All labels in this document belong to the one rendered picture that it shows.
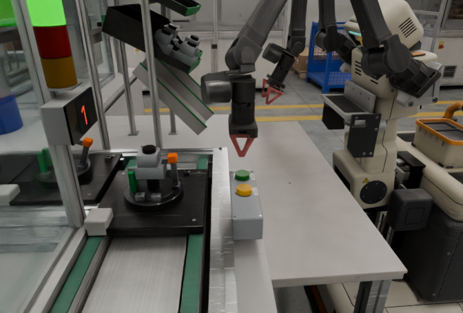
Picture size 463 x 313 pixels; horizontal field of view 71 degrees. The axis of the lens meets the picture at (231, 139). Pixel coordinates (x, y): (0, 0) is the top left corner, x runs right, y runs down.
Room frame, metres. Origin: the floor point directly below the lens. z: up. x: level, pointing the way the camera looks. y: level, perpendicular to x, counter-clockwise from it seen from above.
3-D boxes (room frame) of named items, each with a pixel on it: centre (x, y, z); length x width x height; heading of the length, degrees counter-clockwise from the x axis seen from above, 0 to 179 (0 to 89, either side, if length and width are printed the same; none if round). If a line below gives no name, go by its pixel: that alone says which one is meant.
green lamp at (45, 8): (0.56, 0.30, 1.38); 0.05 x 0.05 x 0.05
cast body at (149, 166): (0.65, 0.19, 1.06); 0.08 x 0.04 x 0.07; 92
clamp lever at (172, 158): (0.65, 0.14, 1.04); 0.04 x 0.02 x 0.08; 92
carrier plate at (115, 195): (0.65, 0.18, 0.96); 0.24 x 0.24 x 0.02; 2
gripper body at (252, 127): (0.75, -0.03, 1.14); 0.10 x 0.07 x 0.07; 2
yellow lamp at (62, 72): (0.56, 0.30, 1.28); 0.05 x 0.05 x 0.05
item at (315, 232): (0.94, 0.00, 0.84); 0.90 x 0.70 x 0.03; 5
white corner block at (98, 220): (0.55, 0.28, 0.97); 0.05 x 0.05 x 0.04; 2
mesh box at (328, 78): (5.22, -1.95, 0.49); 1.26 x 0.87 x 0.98; 97
